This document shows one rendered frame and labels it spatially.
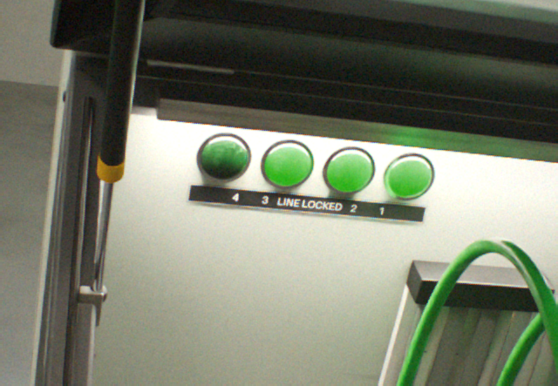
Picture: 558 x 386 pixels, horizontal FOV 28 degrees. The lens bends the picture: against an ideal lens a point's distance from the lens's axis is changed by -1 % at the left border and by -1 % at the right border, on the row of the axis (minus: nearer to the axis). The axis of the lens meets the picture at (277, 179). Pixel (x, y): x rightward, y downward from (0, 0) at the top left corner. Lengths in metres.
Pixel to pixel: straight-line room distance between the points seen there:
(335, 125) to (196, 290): 0.22
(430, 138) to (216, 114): 0.20
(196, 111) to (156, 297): 0.21
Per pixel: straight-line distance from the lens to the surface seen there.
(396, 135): 1.04
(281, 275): 1.12
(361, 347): 1.18
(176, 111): 0.99
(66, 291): 0.93
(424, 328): 1.07
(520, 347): 1.05
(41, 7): 4.81
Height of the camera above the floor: 1.80
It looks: 24 degrees down
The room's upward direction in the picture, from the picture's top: 11 degrees clockwise
